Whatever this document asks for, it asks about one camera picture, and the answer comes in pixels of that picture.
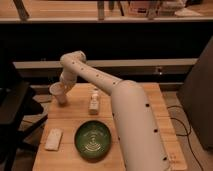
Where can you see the green ceramic bowl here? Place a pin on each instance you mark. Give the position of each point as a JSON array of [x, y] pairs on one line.
[[93, 140]]

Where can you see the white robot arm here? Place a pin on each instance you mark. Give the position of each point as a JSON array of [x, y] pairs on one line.
[[137, 129]]

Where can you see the small white bottle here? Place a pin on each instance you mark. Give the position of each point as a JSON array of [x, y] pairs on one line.
[[94, 102]]

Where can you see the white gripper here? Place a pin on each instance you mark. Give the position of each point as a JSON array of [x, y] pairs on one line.
[[68, 79]]

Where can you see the black chair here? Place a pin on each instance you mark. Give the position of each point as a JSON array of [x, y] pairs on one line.
[[16, 101]]

